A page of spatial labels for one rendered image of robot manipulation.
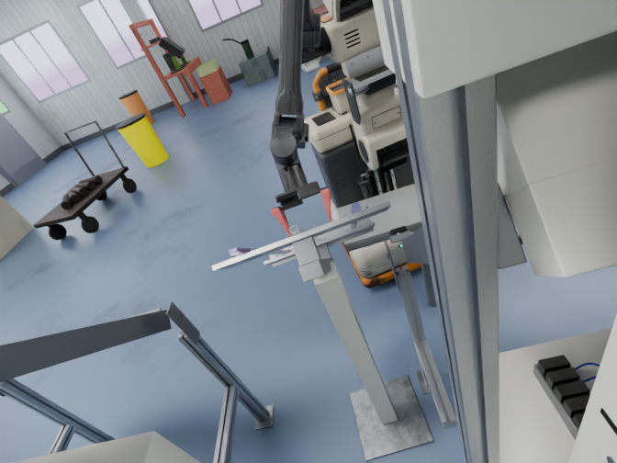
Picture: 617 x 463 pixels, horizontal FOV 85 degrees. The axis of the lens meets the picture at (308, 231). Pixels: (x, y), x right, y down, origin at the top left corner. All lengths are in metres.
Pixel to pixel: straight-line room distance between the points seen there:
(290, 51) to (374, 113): 0.66
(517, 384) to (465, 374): 0.47
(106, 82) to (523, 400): 9.52
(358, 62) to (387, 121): 0.27
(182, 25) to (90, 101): 2.93
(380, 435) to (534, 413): 0.75
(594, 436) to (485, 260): 0.11
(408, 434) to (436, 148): 1.32
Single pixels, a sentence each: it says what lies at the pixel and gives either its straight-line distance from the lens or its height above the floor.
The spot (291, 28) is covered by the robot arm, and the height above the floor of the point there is 1.30.
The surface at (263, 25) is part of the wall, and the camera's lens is 8.58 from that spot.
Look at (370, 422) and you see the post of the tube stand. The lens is 1.50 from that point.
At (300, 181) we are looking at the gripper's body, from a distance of 0.77.
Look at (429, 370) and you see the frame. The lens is 1.20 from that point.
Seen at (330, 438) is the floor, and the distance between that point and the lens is 1.53.
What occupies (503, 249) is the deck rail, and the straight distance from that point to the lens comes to 0.28.
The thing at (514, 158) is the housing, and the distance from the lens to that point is 0.26.
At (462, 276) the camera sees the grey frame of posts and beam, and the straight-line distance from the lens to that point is 0.27.
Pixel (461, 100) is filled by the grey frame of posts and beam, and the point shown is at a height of 1.30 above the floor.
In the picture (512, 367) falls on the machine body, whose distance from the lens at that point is 0.87.
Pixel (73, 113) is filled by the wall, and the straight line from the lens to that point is 10.33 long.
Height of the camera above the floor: 1.37
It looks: 35 degrees down
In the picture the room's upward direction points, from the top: 24 degrees counter-clockwise
